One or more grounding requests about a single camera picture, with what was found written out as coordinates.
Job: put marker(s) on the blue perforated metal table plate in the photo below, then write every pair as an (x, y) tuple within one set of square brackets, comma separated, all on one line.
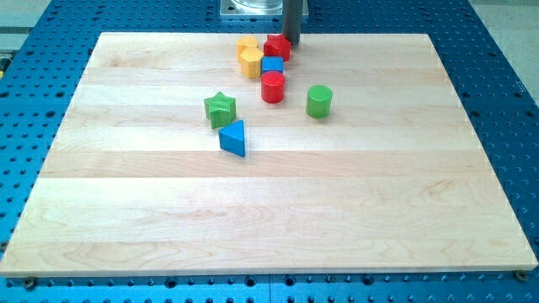
[(503, 108)]

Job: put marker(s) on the blue triangle block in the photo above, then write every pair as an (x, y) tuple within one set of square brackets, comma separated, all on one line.
[(232, 138)]

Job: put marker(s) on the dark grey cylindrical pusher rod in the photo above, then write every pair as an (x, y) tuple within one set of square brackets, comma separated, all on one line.
[(292, 21)]

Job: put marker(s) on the red cylinder block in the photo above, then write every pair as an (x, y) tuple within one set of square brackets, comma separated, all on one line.
[(273, 87)]

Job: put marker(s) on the yellow cylinder block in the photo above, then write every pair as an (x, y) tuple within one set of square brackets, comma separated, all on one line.
[(244, 42)]

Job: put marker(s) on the red star block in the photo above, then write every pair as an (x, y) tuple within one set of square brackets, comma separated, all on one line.
[(277, 45)]

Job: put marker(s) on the blue cube block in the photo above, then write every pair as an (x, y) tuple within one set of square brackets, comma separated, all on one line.
[(272, 64)]

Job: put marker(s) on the green cylinder block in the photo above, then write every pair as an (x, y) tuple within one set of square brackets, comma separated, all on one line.
[(319, 99)]

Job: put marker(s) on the green star block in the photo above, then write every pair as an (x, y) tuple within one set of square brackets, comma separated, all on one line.
[(220, 110)]

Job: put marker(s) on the yellow hexagon block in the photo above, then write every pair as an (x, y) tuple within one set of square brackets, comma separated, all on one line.
[(250, 62)]

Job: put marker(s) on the light wooden board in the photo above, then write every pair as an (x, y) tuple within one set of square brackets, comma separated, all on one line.
[(394, 179)]

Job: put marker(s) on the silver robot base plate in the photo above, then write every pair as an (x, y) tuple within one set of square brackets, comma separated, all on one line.
[(230, 9)]

